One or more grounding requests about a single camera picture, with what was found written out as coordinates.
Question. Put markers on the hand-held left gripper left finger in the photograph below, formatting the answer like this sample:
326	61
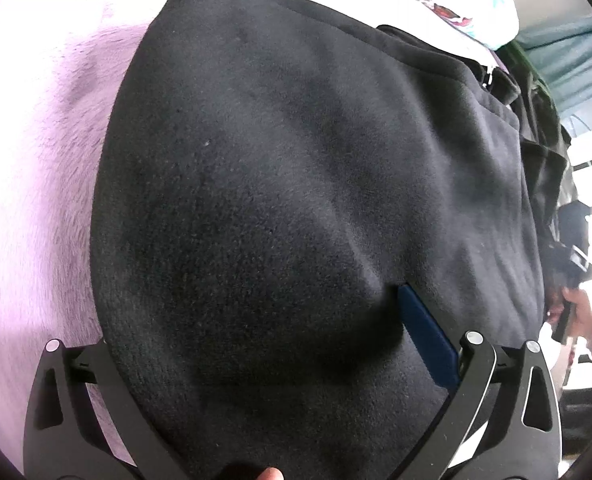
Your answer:
50	390

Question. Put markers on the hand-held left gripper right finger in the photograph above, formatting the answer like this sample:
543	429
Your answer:
428	332

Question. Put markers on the black fleece sweatshirt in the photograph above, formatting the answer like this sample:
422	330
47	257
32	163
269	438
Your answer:
296	200

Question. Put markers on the person's right hand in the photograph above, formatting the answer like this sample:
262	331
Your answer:
585	310

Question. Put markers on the person's left hand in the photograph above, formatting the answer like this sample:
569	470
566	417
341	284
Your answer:
271	474

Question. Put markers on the dark olive jacket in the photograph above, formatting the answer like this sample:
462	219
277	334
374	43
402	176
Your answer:
543	145

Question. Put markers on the green cloth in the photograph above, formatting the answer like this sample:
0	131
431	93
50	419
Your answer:
561	47

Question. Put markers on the pink bed sheet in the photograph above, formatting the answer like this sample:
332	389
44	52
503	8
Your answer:
40	185

